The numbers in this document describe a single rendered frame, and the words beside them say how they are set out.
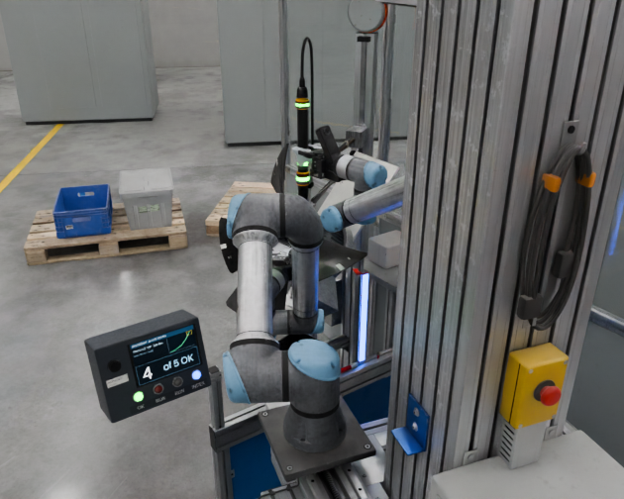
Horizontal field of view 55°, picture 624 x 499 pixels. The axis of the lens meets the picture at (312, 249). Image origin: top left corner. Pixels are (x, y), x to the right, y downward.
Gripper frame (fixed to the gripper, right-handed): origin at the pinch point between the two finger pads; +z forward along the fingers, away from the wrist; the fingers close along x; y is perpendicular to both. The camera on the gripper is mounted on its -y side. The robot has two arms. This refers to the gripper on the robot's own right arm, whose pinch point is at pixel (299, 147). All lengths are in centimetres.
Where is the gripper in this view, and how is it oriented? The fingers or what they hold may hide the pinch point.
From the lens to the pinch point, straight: 202.1
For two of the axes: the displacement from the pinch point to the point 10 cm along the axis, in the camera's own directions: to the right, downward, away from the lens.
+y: 0.0, 9.0, 4.3
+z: -7.0, -3.1, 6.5
